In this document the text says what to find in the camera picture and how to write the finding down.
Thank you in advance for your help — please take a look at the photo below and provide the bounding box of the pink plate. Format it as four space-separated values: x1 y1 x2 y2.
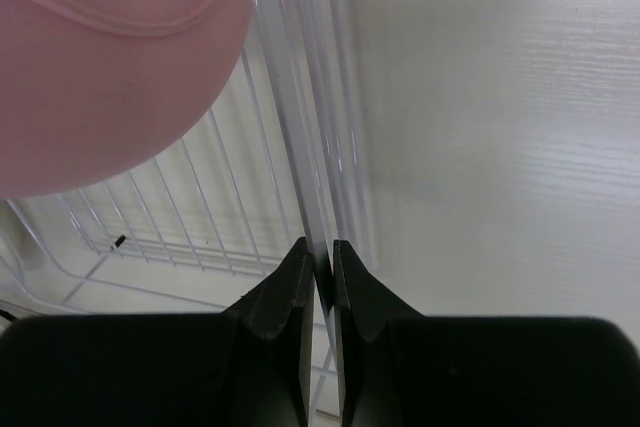
1 0 252 199

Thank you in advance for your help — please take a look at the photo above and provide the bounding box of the clear wire dish rack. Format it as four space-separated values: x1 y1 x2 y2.
1 0 371 426

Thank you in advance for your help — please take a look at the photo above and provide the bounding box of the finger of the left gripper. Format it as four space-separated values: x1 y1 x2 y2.
224 237 314 426
333 240 422 426

